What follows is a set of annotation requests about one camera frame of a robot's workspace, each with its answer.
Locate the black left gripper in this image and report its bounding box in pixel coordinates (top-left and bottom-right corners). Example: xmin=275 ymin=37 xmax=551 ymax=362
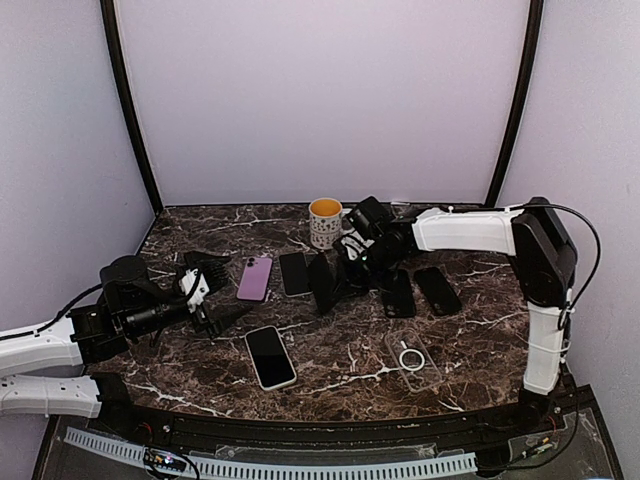
xmin=124 ymin=251 xmax=250 ymax=339

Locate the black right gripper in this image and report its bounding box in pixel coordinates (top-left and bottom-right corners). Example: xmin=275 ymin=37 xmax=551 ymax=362
xmin=330 ymin=240 xmax=404 ymax=299

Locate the black phone grey case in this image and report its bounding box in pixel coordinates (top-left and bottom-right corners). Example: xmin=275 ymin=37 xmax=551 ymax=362
xmin=307 ymin=253 xmax=342 ymax=315

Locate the black phone dark case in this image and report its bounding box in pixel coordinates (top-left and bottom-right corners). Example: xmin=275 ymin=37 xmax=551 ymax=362
xmin=236 ymin=257 xmax=273 ymax=302

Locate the clear magsafe phone case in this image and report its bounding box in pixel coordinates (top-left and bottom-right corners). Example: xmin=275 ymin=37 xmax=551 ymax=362
xmin=384 ymin=328 xmax=443 ymax=393

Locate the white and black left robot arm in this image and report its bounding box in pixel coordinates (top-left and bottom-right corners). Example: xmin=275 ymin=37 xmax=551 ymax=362
xmin=1 ymin=251 xmax=251 ymax=436

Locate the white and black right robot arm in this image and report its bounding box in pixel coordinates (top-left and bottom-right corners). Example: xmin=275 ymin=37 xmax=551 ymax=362
xmin=333 ymin=197 xmax=602 ymax=434

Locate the black phone white case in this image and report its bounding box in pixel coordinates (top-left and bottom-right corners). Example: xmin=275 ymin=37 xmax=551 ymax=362
xmin=245 ymin=326 xmax=297 ymax=391

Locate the white spotted mug orange inside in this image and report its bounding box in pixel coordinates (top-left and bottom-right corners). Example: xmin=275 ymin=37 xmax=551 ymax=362
xmin=309 ymin=198 xmax=343 ymax=250

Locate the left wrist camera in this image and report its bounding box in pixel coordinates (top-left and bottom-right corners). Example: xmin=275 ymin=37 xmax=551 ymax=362
xmin=178 ymin=269 xmax=210 ymax=308

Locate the black left frame post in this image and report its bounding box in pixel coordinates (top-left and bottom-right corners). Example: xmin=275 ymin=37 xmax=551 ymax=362
xmin=99 ymin=0 xmax=164 ymax=216

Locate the black frame post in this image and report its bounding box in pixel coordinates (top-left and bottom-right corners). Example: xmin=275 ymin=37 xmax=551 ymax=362
xmin=99 ymin=0 xmax=164 ymax=216
xmin=483 ymin=0 xmax=544 ymax=207

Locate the black right frame post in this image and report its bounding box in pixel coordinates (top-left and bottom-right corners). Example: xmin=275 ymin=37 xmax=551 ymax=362
xmin=483 ymin=0 xmax=544 ymax=207

